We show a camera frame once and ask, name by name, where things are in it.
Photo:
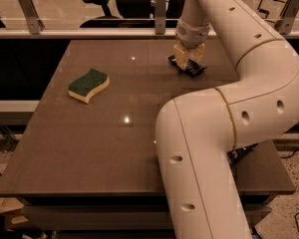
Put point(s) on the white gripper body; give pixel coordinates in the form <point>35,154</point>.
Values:
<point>191,36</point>

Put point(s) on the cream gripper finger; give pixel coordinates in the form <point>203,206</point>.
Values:
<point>196,54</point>
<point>181,56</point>

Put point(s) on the black rxbar chocolate bar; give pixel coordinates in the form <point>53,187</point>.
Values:
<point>192,68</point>

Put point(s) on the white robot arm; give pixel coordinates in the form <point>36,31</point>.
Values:
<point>195,132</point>

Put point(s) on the green yellow sponge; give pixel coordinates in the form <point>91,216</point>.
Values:
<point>88,85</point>

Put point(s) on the black office chair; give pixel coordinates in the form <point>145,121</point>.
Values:
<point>133,14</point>

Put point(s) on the metal cart with wheels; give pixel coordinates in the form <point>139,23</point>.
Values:
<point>271,9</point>

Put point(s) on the blue vinegar chips bag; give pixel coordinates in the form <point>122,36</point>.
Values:
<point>236,155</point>

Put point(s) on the cardboard box under table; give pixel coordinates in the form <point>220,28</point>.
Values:
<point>10,209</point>

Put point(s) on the right metal rail bracket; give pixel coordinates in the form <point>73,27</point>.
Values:
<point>287,18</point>

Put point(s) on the left metal rail bracket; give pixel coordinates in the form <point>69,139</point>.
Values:
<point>34,23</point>

